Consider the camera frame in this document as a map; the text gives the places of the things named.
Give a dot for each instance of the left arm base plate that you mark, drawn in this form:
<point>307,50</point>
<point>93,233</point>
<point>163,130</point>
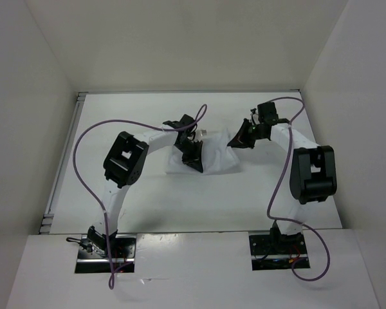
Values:
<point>90,261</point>

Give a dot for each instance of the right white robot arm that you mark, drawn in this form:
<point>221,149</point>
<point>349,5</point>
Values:
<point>311,167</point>

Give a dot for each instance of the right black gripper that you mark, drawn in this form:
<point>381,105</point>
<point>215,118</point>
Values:
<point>240,140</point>

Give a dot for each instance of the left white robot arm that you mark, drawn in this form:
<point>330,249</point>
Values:
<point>124,164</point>

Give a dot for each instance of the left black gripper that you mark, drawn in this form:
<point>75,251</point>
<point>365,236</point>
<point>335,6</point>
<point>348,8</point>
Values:
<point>195,159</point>

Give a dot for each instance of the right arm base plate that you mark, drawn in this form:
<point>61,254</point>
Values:
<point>267,255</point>

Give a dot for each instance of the white skirt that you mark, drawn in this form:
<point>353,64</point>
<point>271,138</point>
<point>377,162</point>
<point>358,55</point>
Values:
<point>217,157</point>

